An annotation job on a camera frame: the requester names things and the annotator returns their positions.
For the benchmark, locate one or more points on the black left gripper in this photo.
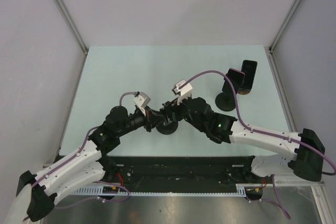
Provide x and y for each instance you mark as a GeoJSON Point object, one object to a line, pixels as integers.
{"type": "Point", "coordinates": [151, 119]}

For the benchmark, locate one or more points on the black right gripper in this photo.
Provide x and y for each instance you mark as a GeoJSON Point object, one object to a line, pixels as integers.
{"type": "Point", "coordinates": [171, 106]}

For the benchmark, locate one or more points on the black stand with ball joint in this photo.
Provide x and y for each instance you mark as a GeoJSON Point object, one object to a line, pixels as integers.
{"type": "Point", "coordinates": [167, 129]}

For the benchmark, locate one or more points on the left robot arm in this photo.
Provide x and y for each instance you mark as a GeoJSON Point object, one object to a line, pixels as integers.
{"type": "Point", "coordinates": [86, 164]}

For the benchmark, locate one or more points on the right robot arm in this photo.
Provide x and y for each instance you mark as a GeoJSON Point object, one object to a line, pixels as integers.
{"type": "Point", "coordinates": [298, 153]}

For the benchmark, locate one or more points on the purple phone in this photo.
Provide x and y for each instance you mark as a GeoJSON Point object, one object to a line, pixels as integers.
{"type": "Point", "coordinates": [236, 77]}

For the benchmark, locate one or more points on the round wooden phone stand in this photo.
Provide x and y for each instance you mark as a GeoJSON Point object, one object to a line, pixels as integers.
{"type": "Point", "coordinates": [242, 91]}

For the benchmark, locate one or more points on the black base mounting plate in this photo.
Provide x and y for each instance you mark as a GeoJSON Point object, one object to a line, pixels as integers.
{"type": "Point", "coordinates": [181, 174]}

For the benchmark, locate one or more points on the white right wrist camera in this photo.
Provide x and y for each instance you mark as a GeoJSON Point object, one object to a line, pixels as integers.
{"type": "Point", "coordinates": [182, 91]}

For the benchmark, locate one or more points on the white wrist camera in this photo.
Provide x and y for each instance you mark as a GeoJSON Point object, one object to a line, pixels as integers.
{"type": "Point", "coordinates": [141, 101]}
{"type": "Point", "coordinates": [182, 91]}

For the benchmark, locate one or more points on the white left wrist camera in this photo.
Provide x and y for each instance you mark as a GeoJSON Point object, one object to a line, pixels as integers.
{"type": "Point", "coordinates": [141, 101]}

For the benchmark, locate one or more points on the white slotted cable duct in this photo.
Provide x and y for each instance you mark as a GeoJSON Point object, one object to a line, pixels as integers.
{"type": "Point", "coordinates": [100, 190]}

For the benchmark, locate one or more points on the aluminium table rail right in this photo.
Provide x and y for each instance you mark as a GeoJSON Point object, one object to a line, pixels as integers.
{"type": "Point", "coordinates": [281, 91]}

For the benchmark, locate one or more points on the aluminium frame post left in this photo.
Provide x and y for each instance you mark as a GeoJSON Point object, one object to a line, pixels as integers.
{"type": "Point", "coordinates": [71, 25]}

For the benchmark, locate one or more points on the aluminium frame post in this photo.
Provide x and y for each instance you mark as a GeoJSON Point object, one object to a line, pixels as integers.
{"type": "Point", "coordinates": [284, 25]}
{"type": "Point", "coordinates": [71, 25]}

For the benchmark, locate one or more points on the aluminium frame post right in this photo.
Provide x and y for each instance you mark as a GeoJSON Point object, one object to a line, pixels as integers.
{"type": "Point", "coordinates": [284, 25]}

